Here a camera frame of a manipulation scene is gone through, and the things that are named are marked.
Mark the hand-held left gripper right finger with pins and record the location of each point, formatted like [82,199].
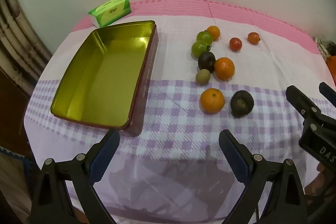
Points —
[236,158]

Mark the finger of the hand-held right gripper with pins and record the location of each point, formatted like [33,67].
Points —
[328,94]
[302,99]

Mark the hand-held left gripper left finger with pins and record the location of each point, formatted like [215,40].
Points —
[105,155]

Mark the orange-red tomato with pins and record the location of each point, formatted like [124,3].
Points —
[253,38]

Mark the gold rectangular tin box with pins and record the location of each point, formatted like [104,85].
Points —
[105,77]

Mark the person's right hand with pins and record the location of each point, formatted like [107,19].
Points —
[324,184]

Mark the orange object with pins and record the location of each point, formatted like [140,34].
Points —
[332,66]

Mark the pink and purple plaid tablecloth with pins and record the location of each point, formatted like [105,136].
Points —
[267,74]

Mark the pale decorative object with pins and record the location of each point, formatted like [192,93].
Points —
[324,45]

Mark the dark purple round fruit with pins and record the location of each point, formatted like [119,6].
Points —
[206,60]
[242,103]

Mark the large orange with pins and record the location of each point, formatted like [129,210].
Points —
[224,68]
[212,100]

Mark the dark red tomato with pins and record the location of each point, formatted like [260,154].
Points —
[235,44]

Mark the brown kiwi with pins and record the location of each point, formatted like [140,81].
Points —
[203,77]

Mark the dark brown furniture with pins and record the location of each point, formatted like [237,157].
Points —
[13,111]

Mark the small orange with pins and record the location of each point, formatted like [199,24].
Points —
[213,32]

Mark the green tomato with stem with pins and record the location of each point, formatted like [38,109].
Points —
[204,37]

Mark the green tissue pack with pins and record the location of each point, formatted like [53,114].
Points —
[110,12]

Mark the beige ribbed curtain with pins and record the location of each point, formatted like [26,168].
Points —
[15,29]

